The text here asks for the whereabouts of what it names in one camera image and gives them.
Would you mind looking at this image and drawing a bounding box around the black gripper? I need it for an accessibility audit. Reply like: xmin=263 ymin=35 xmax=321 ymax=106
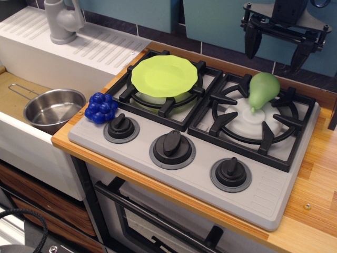
xmin=241 ymin=1 xmax=332 ymax=73

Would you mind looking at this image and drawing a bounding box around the green toy pear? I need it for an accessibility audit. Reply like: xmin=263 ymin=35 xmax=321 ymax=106
xmin=249 ymin=72 xmax=281 ymax=113

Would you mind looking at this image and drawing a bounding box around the blue toy blueberry cluster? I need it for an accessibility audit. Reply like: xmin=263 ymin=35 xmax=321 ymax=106
xmin=84 ymin=92 xmax=118 ymax=124

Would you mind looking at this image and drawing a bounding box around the light green plate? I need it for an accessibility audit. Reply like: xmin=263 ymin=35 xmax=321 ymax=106
xmin=131 ymin=55 xmax=198 ymax=98

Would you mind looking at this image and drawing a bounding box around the small steel pot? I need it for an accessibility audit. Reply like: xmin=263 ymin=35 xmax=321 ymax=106
xmin=8 ymin=83 xmax=86 ymax=135

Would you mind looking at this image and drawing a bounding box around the white toy sink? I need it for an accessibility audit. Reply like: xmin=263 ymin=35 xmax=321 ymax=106
xmin=1 ymin=7 xmax=149 ymax=201

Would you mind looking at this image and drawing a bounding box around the black right burner grate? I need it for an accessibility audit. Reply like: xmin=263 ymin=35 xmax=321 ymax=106
xmin=188 ymin=73 xmax=319 ymax=172

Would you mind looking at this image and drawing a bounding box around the black burner grate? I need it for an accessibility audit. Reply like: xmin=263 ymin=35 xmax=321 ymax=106
xmin=107 ymin=50 xmax=223 ymax=131
xmin=188 ymin=73 xmax=319 ymax=172

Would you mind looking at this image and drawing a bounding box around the black left burner grate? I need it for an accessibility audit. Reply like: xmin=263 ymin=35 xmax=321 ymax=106
xmin=107 ymin=50 xmax=223 ymax=131

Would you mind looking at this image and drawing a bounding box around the black right stove knob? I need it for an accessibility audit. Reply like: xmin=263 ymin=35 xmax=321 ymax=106
xmin=210 ymin=157 xmax=252 ymax=193

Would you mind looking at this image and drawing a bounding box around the black stove knob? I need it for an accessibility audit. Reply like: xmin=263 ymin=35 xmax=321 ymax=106
xmin=149 ymin=130 xmax=196 ymax=170
xmin=210 ymin=157 xmax=252 ymax=193
xmin=103 ymin=113 xmax=140 ymax=144

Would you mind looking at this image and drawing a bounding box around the black middle stove knob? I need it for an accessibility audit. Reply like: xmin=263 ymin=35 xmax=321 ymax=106
xmin=149 ymin=130 xmax=196 ymax=170

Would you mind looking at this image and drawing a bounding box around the grey toy stove top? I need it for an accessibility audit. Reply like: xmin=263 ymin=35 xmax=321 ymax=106
xmin=67 ymin=50 xmax=321 ymax=232

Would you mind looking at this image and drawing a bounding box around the black left stove knob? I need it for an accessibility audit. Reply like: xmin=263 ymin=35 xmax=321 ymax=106
xmin=103 ymin=113 xmax=140 ymax=144

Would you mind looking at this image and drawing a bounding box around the grey toy faucet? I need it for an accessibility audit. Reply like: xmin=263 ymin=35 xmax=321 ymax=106
xmin=44 ymin=0 xmax=85 ymax=45

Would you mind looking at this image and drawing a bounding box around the toy oven door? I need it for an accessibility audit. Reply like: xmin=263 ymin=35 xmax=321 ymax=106
xmin=94 ymin=177 xmax=272 ymax=252

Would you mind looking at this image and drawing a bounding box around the wooden drawer unit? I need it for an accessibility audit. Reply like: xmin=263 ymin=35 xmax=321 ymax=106
xmin=1 ymin=161 xmax=105 ymax=252

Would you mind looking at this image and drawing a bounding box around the black oven door handle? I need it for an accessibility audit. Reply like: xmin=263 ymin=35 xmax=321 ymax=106
xmin=94 ymin=178 xmax=223 ymax=252

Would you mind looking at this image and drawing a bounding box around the black braided cable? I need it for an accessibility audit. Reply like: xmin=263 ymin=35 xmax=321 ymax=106
xmin=0 ymin=208 xmax=48 ymax=253

